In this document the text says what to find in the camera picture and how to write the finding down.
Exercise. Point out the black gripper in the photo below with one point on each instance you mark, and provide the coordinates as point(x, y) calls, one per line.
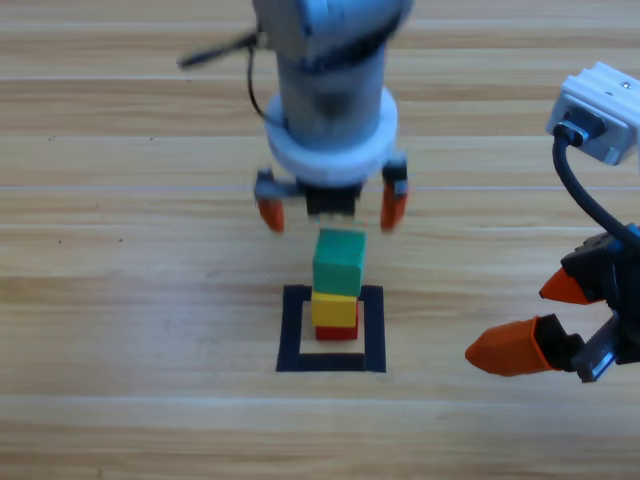
point(615, 280)
point(330, 200)

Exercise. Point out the green wooden block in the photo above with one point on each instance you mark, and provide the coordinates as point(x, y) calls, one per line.
point(337, 270)

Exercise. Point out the yellow wooden block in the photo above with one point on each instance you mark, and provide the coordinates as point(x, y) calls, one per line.
point(332, 310)

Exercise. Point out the red wooden block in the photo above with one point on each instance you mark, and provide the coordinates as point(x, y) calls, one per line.
point(336, 333)

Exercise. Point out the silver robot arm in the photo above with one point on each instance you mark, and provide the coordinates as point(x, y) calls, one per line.
point(330, 90)

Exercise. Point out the black tape square outline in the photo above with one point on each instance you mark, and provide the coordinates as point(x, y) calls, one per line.
point(290, 330)

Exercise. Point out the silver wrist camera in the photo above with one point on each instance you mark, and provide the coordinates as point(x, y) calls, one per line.
point(612, 140)

